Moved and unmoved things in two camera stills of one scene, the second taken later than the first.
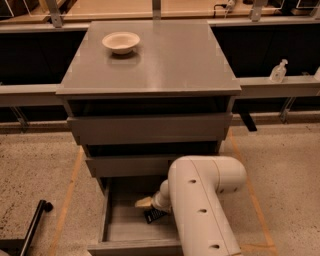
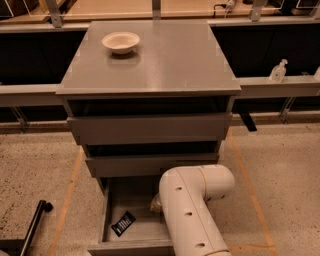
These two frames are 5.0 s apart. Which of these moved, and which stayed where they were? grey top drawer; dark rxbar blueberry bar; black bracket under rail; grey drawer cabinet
Moved: dark rxbar blueberry bar
Stayed: grey drawer cabinet; grey top drawer; black bracket under rail
